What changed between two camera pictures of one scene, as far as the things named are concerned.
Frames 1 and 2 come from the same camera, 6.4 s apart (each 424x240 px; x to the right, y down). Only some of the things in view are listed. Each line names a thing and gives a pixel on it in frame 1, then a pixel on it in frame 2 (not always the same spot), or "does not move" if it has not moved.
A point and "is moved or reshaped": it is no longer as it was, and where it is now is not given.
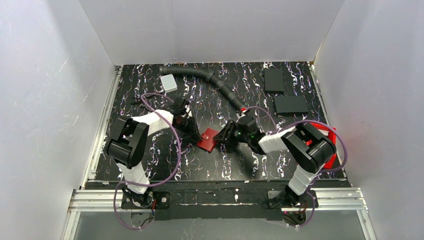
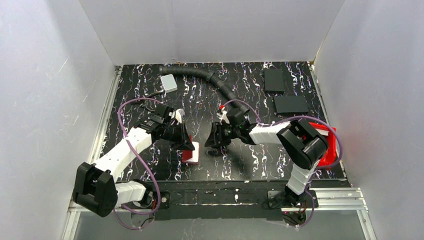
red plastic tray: x=331 y=132 does not move
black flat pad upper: x=273 y=81 does not move
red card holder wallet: x=208 y=142 is moved or reshaped
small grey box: x=169 y=83 does not move
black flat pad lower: x=291 y=105 does not move
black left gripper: x=187 y=124 to x=175 y=134
